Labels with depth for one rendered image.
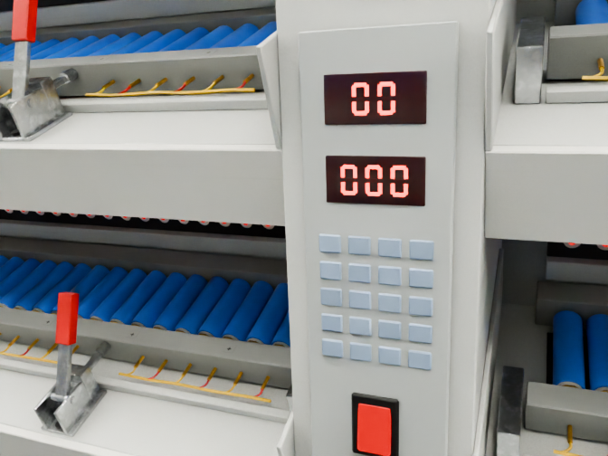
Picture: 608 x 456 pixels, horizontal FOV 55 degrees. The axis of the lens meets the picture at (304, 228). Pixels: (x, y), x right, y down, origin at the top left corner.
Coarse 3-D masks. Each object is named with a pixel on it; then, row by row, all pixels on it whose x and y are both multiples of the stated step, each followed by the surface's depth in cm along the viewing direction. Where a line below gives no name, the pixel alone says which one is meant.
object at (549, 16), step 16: (528, 0) 40; (544, 0) 40; (528, 16) 41; (48, 240) 62; (512, 240) 45; (256, 256) 53; (512, 256) 45; (528, 256) 44; (544, 256) 44; (512, 272) 45; (528, 272) 45; (544, 272) 44; (512, 288) 45; (528, 288) 45; (528, 304) 45
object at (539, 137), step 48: (576, 0) 35; (528, 48) 27; (576, 48) 28; (528, 96) 28; (576, 96) 27; (528, 144) 25; (576, 144) 24; (528, 192) 25; (576, 192) 24; (528, 240) 26; (576, 240) 26
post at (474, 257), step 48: (288, 0) 26; (336, 0) 26; (384, 0) 25; (432, 0) 24; (480, 0) 23; (288, 48) 27; (480, 48) 24; (288, 96) 27; (480, 96) 24; (288, 144) 28; (480, 144) 25; (288, 192) 29; (480, 192) 25; (288, 240) 29; (480, 240) 26; (288, 288) 30; (480, 288) 27; (480, 336) 29; (480, 384) 31
